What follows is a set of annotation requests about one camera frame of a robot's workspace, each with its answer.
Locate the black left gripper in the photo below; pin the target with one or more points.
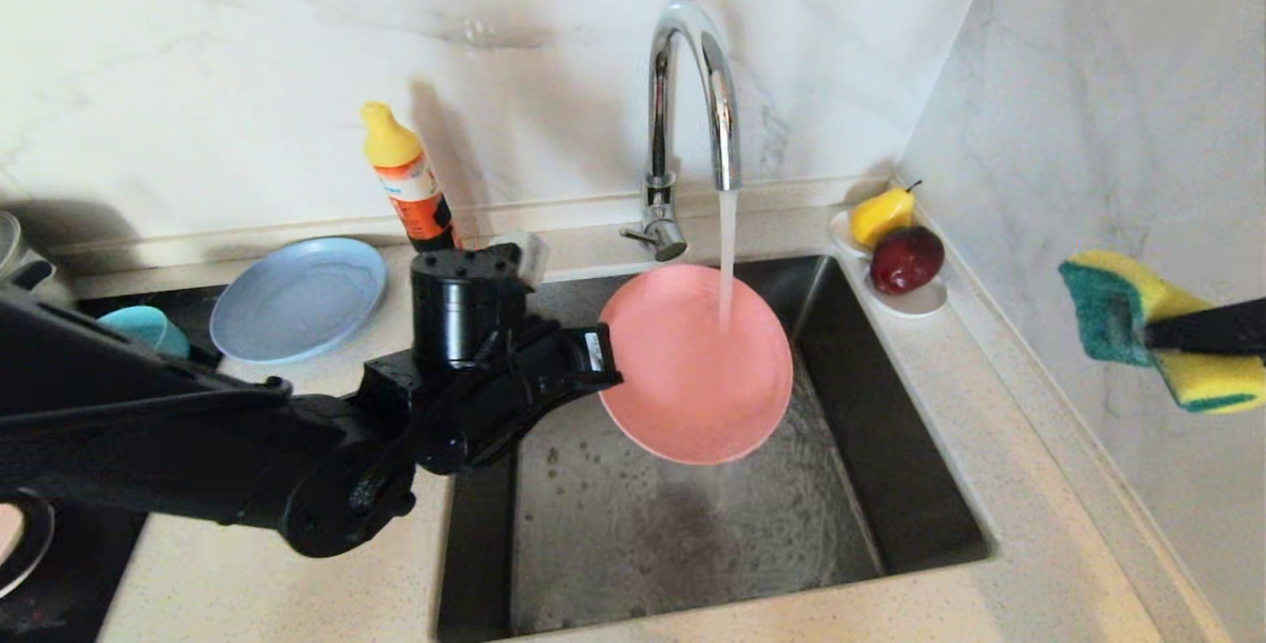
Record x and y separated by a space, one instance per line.
534 376

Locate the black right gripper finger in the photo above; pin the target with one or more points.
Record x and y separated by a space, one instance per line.
1207 326

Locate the yellow sponge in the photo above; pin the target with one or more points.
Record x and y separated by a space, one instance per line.
1108 307

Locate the large salmon pink plate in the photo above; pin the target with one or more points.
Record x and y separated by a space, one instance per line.
692 366

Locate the orange dish soap bottle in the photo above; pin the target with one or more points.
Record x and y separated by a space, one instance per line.
406 178

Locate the blue plate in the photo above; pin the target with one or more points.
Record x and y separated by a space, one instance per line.
297 299

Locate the teal bowl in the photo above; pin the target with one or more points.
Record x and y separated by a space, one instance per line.
148 326

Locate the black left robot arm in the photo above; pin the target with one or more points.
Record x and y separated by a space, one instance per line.
247 435

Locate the stainless steel sink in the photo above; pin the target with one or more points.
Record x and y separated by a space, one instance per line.
692 544

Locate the chrome gooseneck faucet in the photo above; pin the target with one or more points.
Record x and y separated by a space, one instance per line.
659 129

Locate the white fruit dish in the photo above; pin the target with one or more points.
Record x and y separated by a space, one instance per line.
917 304

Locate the dark red apple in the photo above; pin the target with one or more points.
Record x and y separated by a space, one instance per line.
904 260

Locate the yellow pear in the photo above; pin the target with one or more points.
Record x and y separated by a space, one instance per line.
877 216

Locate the black induction cooktop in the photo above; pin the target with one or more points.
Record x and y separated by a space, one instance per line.
69 574

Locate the stainless steel pot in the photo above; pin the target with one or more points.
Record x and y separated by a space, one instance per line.
15 247

